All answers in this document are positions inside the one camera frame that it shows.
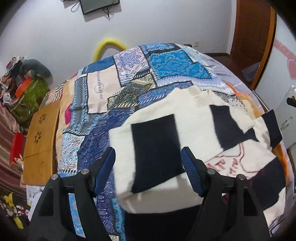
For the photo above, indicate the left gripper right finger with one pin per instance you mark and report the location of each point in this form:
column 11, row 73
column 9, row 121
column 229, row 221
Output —
column 230, row 209

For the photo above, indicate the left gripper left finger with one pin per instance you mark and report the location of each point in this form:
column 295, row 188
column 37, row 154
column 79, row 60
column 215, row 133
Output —
column 52, row 218

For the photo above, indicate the white and navy sweater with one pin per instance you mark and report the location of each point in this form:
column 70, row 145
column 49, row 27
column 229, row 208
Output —
column 148, row 172

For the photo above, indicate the white appliance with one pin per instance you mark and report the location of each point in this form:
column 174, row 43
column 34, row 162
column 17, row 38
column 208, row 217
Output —
column 285, row 116

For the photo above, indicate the wooden board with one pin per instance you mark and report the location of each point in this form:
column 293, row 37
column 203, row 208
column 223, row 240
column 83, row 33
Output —
column 39, row 157

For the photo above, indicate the red box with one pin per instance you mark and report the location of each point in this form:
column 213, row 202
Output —
column 17, row 147

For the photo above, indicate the brown wooden door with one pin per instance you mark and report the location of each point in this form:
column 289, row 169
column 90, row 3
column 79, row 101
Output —
column 253, row 36

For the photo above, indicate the green patterned bag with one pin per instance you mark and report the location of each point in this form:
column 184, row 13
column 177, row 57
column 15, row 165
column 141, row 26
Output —
column 29, row 102

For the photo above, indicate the orange box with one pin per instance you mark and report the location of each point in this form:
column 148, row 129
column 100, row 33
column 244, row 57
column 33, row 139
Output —
column 23, row 86

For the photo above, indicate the blue patchwork bedspread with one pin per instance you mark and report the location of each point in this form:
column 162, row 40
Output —
column 105, row 93

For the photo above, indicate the grey plush toy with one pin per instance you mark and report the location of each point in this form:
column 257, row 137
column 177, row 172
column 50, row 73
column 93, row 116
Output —
column 35, row 69

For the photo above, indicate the yellow foam hoop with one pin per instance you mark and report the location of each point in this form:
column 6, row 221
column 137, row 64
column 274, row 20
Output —
column 107, row 43

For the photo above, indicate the wall mounted television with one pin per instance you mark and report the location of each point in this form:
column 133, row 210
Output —
column 88, row 6

